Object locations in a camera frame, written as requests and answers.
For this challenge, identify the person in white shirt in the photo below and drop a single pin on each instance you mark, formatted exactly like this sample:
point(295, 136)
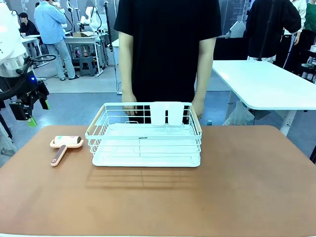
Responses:
point(302, 12)

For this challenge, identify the person's left hand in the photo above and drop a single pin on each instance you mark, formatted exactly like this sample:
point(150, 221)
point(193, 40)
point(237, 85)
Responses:
point(199, 108)

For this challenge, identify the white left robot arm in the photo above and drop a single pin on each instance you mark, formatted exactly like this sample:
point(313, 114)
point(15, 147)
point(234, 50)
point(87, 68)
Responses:
point(7, 37)

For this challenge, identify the grey plastic stool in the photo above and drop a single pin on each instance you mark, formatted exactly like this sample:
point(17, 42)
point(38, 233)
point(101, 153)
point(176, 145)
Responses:
point(87, 65)

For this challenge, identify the grey background workbench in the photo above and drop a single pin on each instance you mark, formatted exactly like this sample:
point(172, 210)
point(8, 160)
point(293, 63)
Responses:
point(81, 40)

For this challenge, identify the pink lint roller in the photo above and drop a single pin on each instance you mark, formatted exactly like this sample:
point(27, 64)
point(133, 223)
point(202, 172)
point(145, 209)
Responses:
point(66, 140)

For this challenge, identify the white background desk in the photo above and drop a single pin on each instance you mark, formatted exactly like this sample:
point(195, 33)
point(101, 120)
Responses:
point(32, 38)

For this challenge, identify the white plastic cutlery cup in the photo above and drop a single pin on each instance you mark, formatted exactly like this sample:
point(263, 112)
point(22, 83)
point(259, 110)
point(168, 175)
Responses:
point(158, 113)
point(175, 113)

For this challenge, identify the person's right hand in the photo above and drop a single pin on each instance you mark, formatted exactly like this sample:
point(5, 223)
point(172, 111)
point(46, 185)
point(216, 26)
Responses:
point(129, 106)

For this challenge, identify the black tripod pole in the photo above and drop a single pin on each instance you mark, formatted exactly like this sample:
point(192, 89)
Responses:
point(266, 37)

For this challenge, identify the person in light-blue shirt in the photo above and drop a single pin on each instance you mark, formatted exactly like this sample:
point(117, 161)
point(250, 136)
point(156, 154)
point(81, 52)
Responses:
point(49, 22)

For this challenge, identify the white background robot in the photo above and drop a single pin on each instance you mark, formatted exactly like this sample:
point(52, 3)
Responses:
point(90, 18)

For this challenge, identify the white desk table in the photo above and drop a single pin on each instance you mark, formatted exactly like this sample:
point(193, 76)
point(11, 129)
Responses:
point(259, 84)

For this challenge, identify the person in green shirt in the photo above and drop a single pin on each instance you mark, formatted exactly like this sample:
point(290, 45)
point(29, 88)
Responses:
point(311, 19)

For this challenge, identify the person's black t-shirt torso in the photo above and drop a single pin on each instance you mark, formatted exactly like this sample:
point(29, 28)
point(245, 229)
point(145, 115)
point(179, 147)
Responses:
point(168, 49)

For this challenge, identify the person's right forearm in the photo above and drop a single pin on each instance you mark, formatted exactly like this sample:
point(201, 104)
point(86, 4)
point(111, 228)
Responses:
point(127, 64)

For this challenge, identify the person's left forearm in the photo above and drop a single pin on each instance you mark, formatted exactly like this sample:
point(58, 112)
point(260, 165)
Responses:
point(205, 66)

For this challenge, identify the white drain tray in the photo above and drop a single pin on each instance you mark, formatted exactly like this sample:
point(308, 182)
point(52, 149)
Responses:
point(148, 163)

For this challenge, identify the small green bottle cap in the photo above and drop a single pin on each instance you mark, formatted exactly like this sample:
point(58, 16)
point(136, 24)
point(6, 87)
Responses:
point(209, 122)

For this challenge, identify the seated person in black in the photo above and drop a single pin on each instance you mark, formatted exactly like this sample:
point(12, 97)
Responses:
point(28, 26)

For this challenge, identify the black background stand pole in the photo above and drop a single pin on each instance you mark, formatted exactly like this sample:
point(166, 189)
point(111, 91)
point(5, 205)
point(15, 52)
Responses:
point(108, 24)

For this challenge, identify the clear plastic bag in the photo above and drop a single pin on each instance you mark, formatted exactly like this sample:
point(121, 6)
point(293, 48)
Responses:
point(240, 114)

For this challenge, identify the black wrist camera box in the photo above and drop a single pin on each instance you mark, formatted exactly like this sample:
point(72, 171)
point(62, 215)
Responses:
point(17, 111)

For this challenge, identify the cardboard box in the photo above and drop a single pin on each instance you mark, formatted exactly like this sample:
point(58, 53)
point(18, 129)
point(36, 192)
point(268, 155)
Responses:
point(81, 34)

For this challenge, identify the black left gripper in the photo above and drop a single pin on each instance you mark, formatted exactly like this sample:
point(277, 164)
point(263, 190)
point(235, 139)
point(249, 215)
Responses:
point(32, 90)

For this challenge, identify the white house-shaped object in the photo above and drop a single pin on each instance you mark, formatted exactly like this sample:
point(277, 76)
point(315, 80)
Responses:
point(237, 28)

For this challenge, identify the standing person in black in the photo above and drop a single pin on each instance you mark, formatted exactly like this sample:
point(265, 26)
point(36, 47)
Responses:
point(269, 29)

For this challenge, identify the black draped table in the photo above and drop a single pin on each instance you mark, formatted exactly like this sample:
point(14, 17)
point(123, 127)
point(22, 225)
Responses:
point(230, 48)

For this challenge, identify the dark shelf unit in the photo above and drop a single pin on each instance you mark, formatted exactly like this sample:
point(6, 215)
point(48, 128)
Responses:
point(307, 64)

